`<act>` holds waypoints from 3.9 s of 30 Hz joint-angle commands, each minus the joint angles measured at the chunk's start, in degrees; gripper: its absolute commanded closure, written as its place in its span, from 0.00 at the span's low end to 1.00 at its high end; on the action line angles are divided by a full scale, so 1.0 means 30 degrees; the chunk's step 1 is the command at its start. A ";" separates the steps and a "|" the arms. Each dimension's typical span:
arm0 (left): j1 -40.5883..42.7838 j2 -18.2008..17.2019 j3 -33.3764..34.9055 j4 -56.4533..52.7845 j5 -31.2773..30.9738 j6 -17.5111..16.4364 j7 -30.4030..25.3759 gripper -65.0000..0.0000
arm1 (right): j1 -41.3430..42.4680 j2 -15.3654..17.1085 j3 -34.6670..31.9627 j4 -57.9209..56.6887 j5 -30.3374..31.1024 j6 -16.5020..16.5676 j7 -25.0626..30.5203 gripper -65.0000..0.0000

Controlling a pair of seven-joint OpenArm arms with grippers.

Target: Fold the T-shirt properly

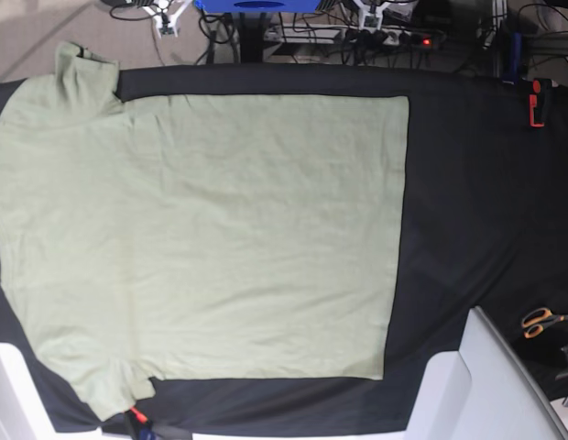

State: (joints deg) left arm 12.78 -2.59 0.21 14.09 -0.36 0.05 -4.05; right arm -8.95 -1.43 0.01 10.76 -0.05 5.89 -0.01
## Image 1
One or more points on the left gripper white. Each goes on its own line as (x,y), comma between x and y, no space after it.
(370,13)

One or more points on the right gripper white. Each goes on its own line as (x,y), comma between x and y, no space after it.
(166,15)

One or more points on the light green T-shirt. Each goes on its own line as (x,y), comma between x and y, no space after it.
(197,237)

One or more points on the blue box on stand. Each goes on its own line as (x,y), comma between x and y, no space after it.
(253,6)

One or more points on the white power strip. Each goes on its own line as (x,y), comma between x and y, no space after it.
(322,34)

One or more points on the black stand pole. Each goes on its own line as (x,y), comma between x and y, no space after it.
(251,29)

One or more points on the red black clamp right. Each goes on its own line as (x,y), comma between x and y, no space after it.
(540,101)

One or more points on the red black clamp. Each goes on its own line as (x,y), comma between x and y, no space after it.
(540,101)
(138,426)

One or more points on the black table cloth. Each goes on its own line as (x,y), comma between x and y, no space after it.
(485,223)

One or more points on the white bin right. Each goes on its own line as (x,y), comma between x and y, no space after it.
(481,391)

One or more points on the white bin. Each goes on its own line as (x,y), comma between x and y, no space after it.
(481,391)
(22,413)

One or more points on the red black clamp bottom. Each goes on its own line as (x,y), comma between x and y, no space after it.
(138,426)

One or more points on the white bin left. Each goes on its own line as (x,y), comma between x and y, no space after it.
(22,413)

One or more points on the blue clamp on frame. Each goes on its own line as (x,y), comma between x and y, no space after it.
(513,59)

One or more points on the orange handled scissors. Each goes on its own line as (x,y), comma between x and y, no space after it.
(540,319)

